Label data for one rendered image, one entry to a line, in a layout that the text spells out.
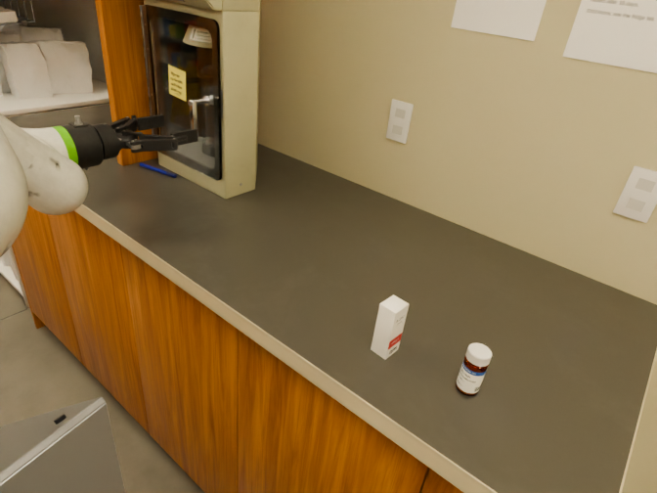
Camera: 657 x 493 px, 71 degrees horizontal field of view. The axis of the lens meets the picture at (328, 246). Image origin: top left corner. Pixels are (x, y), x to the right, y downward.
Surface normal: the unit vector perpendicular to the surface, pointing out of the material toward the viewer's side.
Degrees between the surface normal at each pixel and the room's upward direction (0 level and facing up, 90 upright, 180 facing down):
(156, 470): 0
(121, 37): 90
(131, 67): 90
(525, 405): 0
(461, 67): 90
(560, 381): 0
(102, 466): 90
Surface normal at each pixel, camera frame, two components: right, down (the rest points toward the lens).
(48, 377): 0.11, -0.85
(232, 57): 0.77, 0.39
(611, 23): -0.63, 0.34
